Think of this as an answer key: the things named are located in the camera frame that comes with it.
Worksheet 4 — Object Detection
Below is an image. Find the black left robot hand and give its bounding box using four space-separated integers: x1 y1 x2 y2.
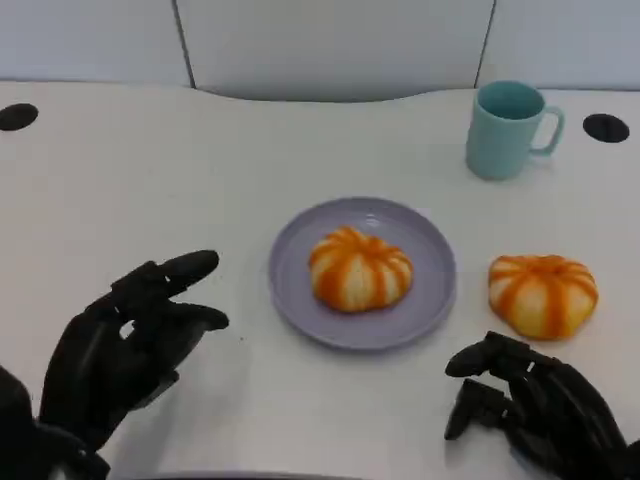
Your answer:
38 249 231 452

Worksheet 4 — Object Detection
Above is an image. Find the grey partition panel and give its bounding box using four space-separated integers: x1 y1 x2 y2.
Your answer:
172 0 496 104

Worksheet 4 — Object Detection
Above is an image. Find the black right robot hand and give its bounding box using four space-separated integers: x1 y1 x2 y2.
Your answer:
444 330 640 480

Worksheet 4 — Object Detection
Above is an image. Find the orange and white toy bread roll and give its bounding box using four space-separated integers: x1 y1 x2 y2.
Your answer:
488 254 600 342
308 225 415 315

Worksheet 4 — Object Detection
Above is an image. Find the lilac plate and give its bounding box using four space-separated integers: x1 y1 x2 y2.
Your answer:
268 196 458 352

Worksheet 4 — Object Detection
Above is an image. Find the black table cable grommet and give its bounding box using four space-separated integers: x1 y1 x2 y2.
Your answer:
0 103 40 133
582 113 631 145

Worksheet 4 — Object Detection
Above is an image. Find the pale green mug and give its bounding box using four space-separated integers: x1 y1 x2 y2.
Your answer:
465 80 566 182

